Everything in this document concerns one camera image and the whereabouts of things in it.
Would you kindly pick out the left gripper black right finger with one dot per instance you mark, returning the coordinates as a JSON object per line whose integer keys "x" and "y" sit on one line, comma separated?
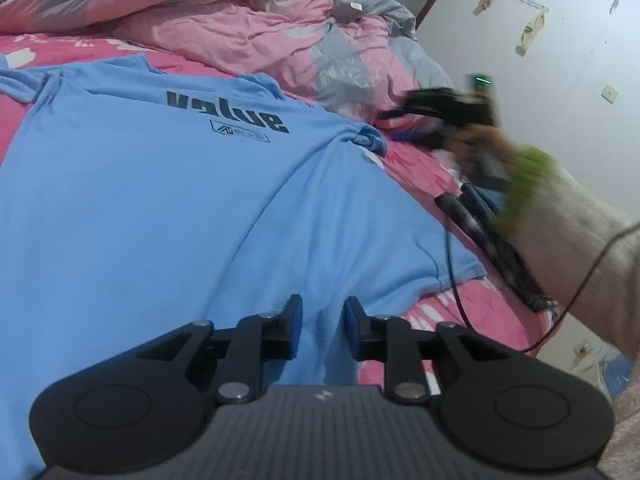
{"x": 497, "y": 405}

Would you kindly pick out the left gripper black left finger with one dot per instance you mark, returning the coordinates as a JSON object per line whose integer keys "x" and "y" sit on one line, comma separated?
{"x": 149, "y": 403}

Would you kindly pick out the light blue printed t-shirt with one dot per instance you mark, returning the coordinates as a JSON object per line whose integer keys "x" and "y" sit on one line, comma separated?
{"x": 165, "y": 209}

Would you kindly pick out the gloved right hand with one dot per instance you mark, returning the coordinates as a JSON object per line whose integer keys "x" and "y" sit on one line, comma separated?
{"x": 581, "y": 253}

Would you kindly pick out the pink and grey quilt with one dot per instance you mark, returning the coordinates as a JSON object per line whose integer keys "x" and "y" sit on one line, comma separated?
{"x": 353, "y": 57}

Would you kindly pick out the pink floral bed blanket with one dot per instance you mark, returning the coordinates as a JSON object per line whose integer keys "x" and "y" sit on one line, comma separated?
{"x": 450, "y": 279}

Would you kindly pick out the white wall hook rack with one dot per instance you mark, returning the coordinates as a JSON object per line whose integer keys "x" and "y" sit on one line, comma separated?
{"x": 524, "y": 18}

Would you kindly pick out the white wall switch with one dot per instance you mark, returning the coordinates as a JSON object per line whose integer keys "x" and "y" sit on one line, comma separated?
{"x": 609, "y": 93}

